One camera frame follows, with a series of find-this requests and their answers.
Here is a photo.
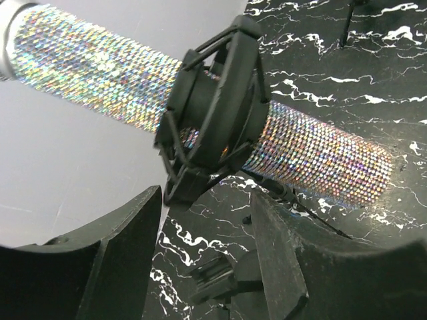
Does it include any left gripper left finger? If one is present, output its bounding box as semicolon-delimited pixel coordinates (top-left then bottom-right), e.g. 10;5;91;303
1;186;162;319

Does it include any black tripod shock-mount stand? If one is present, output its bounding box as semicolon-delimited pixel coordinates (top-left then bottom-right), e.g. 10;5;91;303
153;13;353;241

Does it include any black round-base mic stand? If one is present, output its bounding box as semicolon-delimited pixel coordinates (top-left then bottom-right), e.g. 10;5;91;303
188;250;269;319

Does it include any glitter rhinestone microphone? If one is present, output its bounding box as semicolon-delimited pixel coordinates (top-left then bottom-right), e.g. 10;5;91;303
1;1;393;206

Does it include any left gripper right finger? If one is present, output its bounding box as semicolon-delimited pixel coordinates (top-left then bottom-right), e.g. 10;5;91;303
251;191;426;319

